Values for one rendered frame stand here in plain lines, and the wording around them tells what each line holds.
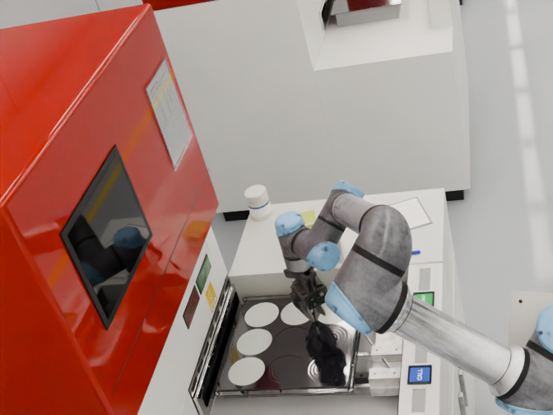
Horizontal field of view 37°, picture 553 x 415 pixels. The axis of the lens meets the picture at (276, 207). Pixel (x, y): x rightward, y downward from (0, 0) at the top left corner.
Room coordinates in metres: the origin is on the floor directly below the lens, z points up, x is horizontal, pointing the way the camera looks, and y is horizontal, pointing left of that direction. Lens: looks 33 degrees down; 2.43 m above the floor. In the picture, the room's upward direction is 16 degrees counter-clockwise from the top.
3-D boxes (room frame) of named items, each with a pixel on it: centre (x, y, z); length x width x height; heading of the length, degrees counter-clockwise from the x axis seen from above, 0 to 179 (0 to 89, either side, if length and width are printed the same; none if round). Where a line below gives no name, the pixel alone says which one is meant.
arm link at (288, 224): (1.71, -0.02, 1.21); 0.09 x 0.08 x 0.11; 27
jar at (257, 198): (2.21, 0.05, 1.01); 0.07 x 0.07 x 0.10
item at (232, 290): (1.73, 0.26, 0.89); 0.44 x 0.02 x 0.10; 160
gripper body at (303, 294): (1.70, -0.02, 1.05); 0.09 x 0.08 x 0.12; 16
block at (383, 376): (1.45, -0.14, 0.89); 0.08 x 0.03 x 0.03; 70
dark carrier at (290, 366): (1.68, 0.06, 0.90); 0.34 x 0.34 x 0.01; 71
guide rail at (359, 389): (1.54, 0.05, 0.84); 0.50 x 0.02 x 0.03; 70
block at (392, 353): (1.53, -0.17, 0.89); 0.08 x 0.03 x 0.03; 70
